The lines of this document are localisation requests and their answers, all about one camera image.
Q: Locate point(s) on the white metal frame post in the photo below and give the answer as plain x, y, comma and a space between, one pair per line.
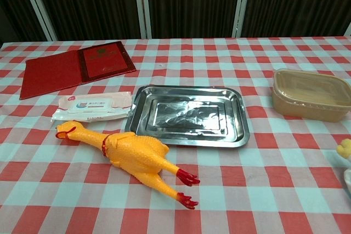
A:
35, 1
142, 4
243, 4

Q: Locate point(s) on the orange rubber toy chicken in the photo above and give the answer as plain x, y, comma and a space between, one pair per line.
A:
137, 151

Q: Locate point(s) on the white wet wipes pack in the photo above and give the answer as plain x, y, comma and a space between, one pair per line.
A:
90, 108

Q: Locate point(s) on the red white checkered tablecloth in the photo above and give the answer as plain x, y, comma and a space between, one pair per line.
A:
246, 190

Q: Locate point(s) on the rectangular metal tray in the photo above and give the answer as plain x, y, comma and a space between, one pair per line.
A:
192, 113

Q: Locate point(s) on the brown plastic food container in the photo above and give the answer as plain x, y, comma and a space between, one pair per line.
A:
310, 94

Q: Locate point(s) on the black and white round object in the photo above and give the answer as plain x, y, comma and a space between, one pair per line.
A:
345, 147

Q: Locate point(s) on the red open certificate folder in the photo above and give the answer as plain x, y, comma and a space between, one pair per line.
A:
55, 75

